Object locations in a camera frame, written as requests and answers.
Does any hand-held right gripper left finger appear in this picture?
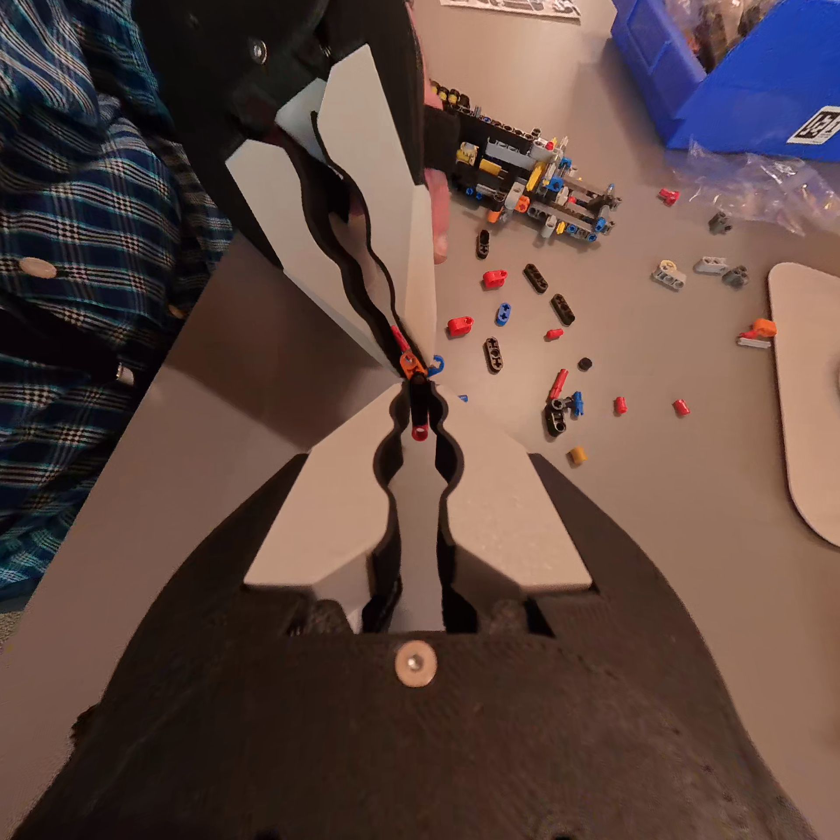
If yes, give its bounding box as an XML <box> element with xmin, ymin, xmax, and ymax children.
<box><xmin>244</xmin><ymin>382</ymin><xmax>406</xmax><ymax>634</ymax></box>

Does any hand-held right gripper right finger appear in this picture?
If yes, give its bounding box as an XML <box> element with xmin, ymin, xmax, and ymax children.
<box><xmin>430</xmin><ymin>384</ymin><xmax>595</xmax><ymax>634</ymax></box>

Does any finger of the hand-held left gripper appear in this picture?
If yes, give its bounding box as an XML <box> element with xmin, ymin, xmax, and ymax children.
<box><xmin>225</xmin><ymin>79</ymin><xmax>409</xmax><ymax>382</ymax></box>
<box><xmin>317</xmin><ymin>42</ymin><xmax>439</xmax><ymax>361</ymax></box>

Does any small lego subassembly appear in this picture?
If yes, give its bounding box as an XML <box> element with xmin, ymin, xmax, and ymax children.
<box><xmin>390</xmin><ymin>325</ymin><xmax>447</xmax><ymax>442</ymax></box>

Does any lego chassis assembly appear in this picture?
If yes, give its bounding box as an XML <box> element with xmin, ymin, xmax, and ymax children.
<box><xmin>427</xmin><ymin>79</ymin><xmax>623</xmax><ymax>245</ymax></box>

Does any person's left hand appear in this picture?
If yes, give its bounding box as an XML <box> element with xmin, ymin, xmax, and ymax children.
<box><xmin>423</xmin><ymin>167</ymin><xmax>454</xmax><ymax>265</ymax></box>

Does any sticker sheet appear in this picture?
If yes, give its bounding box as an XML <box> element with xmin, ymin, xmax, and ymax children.
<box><xmin>440</xmin><ymin>0</ymin><xmax>584</xmax><ymax>24</ymax></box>

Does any white book stand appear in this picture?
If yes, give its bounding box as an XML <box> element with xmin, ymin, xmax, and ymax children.
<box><xmin>766</xmin><ymin>261</ymin><xmax>840</xmax><ymax>549</ymax></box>

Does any blue plastic bin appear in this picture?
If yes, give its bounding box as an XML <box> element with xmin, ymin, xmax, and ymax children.
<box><xmin>610</xmin><ymin>0</ymin><xmax>840</xmax><ymax>161</ymax></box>

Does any empty clear plastic bag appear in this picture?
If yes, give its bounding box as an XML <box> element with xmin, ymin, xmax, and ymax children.
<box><xmin>669</xmin><ymin>141</ymin><xmax>840</xmax><ymax>234</ymax></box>

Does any black shoulder strap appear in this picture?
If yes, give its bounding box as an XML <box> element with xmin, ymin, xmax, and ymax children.
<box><xmin>0</xmin><ymin>295</ymin><xmax>142</xmax><ymax>388</ymax></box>

